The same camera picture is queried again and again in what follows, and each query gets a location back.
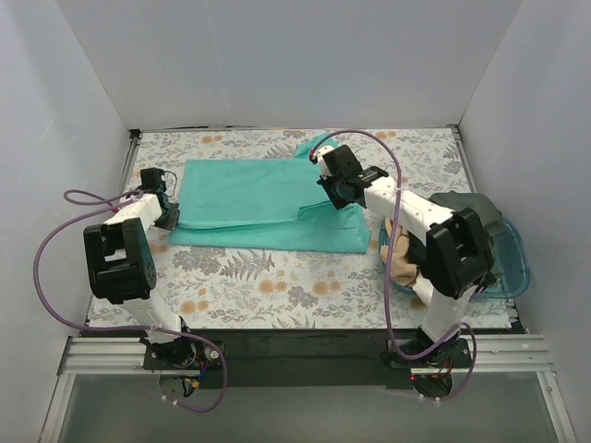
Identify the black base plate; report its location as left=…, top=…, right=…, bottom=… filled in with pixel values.
left=143, top=329, right=473, bottom=397

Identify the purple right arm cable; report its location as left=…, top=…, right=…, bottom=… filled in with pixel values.
left=309, top=129, right=477, bottom=403

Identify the aluminium front rail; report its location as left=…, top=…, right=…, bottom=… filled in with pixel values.
left=60, top=329, right=554, bottom=375

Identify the teal t shirt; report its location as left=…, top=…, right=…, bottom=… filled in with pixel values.
left=168, top=135, right=371, bottom=254

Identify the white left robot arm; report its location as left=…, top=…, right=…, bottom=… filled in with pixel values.
left=83, top=168, right=197, bottom=369

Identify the clear blue plastic basket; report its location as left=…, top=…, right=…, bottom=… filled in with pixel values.
left=391, top=218, right=530, bottom=300

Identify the white t shirt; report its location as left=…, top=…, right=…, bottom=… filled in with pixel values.
left=412, top=276, right=434, bottom=307

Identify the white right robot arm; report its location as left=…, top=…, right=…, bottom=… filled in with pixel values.
left=310, top=145, right=494, bottom=367

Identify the grey t shirt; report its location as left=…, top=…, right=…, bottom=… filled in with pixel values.
left=428, top=191, right=506, bottom=237

